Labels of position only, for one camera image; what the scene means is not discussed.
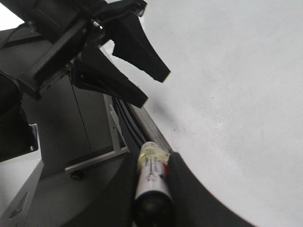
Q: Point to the white whiteboard marker with tape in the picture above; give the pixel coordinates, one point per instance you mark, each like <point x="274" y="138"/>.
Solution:
<point x="153" y="203"/>

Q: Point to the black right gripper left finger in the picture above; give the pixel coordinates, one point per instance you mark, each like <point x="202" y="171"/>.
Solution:
<point x="102" y="199"/>

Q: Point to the aluminium whiteboard tray rail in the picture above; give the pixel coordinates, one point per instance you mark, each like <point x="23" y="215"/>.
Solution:
<point x="137" y="126"/>

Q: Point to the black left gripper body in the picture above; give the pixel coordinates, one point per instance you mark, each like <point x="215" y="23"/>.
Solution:
<point x="66" y="24"/>

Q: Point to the white whiteboard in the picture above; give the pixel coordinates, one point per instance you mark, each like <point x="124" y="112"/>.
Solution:
<point x="232" y="105"/>

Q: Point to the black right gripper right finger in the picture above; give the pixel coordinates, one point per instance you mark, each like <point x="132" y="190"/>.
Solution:
<point x="195" y="206"/>

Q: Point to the grey metal table frame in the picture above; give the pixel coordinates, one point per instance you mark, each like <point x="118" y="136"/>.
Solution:
<point x="50" y="169"/>

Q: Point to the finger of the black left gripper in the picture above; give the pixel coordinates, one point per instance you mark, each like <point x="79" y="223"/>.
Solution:
<point x="92" y="70"/>
<point x="132" y="46"/>

